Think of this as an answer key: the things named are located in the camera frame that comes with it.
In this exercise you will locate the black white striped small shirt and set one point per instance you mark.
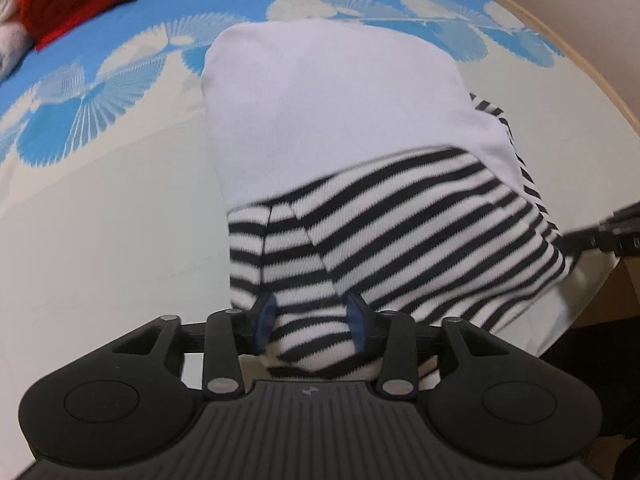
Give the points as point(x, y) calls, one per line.
point(340, 125)

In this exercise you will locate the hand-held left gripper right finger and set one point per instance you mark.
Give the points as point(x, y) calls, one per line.
point(357, 322)

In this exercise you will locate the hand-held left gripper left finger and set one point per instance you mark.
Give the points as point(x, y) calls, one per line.
point(263, 322)

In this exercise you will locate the white cloth pile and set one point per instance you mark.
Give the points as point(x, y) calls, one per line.
point(10, 40)

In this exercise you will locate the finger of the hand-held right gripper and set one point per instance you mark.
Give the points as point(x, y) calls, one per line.
point(622, 235)

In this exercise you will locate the beige bed frame edge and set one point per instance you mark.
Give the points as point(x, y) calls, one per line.
point(590, 67)

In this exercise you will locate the blue floral printed sheet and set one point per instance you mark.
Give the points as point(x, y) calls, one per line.
point(125, 170)

